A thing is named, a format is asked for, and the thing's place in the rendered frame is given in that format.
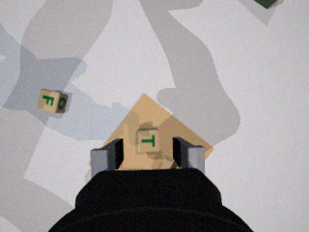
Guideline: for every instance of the tan wooden block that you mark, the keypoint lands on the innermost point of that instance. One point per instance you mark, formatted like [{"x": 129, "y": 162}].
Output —
[
  {"x": 148, "y": 140},
  {"x": 174, "y": 165},
  {"x": 52, "y": 101}
]

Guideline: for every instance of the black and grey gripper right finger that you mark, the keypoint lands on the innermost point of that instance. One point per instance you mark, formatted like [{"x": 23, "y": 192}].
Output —
[{"x": 186, "y": 155}]

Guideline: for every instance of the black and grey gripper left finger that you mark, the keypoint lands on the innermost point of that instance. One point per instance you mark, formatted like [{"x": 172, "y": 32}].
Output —
[{"x": 109, "y": 157}]

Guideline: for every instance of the tan flat mat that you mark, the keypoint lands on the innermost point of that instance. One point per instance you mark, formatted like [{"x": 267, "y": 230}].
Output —
[{"x": 147, "y": 114}]

